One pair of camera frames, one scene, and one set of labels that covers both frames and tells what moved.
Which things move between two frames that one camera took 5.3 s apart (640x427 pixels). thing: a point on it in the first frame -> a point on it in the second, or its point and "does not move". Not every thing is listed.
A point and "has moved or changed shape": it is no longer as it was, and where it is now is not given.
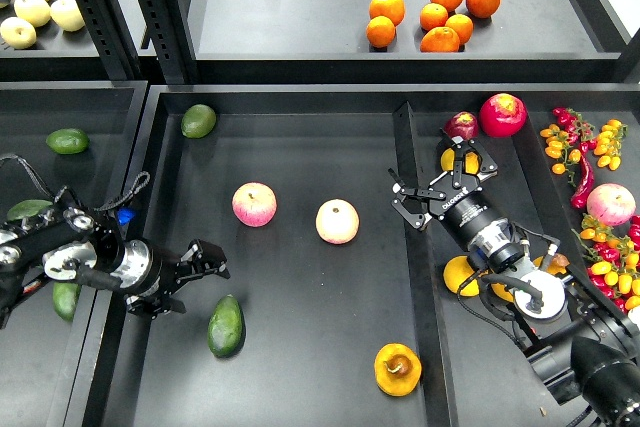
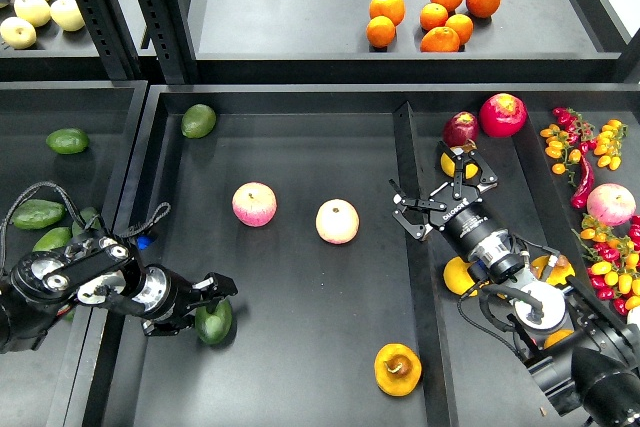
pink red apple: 254,204 does not move
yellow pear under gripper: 447,161 does not move
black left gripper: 150,276 -> 180,296
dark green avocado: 27,207 does not move
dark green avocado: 226,328 has moved or changed shape
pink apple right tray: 611,204 does not move
